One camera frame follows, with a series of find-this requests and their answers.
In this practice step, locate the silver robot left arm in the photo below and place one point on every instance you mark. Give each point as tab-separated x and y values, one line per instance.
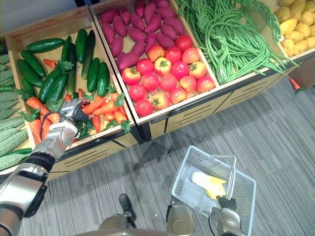
22	191

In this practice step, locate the wooden tomato sweet potato bin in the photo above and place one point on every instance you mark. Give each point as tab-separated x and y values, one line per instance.
192	115

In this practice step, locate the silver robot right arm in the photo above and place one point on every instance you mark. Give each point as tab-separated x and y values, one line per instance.
230	221

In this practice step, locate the green cucumber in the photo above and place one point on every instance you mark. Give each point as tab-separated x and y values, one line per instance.
88	54
57	89
66	49
28	87
45	45
49	83
29	73
93	75
6	88
21	151
103	79
72	73
33	63
81	41

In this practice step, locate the green bitter gourd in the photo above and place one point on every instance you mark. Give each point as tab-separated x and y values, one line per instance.
12	142
7	82
8	96
4	59
6	75
11	123
8	104
8	113
9	161

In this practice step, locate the robot right leg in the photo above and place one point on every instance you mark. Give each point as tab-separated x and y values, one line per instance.
180	218

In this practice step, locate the orange red tomato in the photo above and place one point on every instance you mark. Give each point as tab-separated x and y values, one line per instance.
155	52

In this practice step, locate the wooden green bean bin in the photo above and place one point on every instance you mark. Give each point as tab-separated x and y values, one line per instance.
246	93

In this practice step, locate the white plastic shopping basket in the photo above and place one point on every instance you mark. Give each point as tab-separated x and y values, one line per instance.
197	157

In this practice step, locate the wooden cucumber carrot bin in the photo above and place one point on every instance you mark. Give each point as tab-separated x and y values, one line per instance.
49	24

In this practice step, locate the robot leg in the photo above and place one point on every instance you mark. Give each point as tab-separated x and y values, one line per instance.
115	221
180	218

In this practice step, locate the yellow white napa cabbage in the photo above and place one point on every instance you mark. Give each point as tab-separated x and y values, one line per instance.
209	183

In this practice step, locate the pile of long green beans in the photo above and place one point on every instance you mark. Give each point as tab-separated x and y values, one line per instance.
229	41

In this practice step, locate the orange carrot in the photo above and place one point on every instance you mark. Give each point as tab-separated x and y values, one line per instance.
35	127
45	125
109	116
50	63
114	96
80	93
96	123
105	109
54	118
119	116
294	83
94	105
67	97
37	104

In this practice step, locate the red yellow tomato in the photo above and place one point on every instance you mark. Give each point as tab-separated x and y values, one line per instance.
160	100
162	66
197	70
131	75

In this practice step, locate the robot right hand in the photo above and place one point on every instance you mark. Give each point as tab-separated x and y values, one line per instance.
227	204

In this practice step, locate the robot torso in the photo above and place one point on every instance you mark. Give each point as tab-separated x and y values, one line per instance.
123	233

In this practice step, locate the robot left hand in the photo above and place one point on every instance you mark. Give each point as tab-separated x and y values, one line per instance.
71	108

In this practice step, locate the purple sweet potato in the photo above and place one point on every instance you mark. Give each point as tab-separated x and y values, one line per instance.
149	12
108	33
128	61
119	56
168	32
138	48
162	3
150	41
137	22
116	46
165	40
108	16
166	13
119	25
153	23
135	33
139	8
174	25
125	15

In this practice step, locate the braided long green bean bunch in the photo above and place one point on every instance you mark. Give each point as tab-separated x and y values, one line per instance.
264	14

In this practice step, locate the wooden bitter gourd bin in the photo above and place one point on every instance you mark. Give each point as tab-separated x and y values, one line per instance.
9	169

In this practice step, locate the robot left leg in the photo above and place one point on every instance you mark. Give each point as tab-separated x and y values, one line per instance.
115	221

